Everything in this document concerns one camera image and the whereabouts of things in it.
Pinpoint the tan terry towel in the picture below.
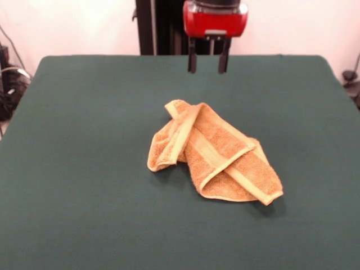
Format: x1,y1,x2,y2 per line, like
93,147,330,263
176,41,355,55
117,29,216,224
147,98,284,206

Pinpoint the dark stand foot with knob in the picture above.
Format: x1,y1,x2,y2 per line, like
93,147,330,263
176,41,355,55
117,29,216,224
0,42,32,122
341,69,360,111

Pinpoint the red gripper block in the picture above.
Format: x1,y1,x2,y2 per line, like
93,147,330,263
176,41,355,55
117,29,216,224
182,1,249,75

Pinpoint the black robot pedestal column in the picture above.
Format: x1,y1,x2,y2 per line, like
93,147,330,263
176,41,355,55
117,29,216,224
132,0,234,56

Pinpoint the dark green table cloth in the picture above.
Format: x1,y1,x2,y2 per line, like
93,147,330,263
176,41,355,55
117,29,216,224
0,54,360,270

